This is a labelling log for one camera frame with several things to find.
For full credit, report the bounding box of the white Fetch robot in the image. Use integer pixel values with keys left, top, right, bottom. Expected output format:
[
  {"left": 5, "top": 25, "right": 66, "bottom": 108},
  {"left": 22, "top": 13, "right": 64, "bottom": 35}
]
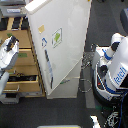
[{"left": 92, "top": 33, "right": 128, "bottom": 105}]

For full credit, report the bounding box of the green Android sticker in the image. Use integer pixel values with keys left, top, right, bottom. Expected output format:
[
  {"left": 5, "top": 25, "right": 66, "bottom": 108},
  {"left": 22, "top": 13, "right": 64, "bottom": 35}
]
[{"left": 52, "top": 28, "right": 62, "bottom": 47}]

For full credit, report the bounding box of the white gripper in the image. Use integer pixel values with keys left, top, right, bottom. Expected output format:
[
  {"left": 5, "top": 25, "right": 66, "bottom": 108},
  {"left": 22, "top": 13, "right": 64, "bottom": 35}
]
[{"left": 0, "top": 36, "right": 19, "bottom": 70}]

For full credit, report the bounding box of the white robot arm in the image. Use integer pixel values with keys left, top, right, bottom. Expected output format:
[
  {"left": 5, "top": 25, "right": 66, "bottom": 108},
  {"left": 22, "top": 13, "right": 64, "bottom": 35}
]
[{"left": 0, "top": 36, "right": 19, "bottom": 95}]

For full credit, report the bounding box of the wooden drawer cabinet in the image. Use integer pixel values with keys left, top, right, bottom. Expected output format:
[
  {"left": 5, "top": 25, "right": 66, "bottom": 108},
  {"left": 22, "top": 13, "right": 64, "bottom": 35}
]
[{"left": 0, "top": 17, "right": 45, "bottom": 96}]

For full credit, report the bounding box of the grey box on cabinet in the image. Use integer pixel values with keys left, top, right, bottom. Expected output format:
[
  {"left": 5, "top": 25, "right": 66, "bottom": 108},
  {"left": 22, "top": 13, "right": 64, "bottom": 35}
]
[{"left": 0, "top": 6, "right": 26, "bottom": 17}]

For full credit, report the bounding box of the coiled cable on floor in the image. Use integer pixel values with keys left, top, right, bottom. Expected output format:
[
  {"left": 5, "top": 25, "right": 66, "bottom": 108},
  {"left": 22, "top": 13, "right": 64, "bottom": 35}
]
[{"left": 78, "top": 78, "right": 93, "bottom": 94}]

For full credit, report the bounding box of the white fridge body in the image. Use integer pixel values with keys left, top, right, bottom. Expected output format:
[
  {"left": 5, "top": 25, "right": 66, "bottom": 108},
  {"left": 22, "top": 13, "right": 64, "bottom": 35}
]
[{"left": 47, "top": 0, "right": 91, "bottom": 99}]

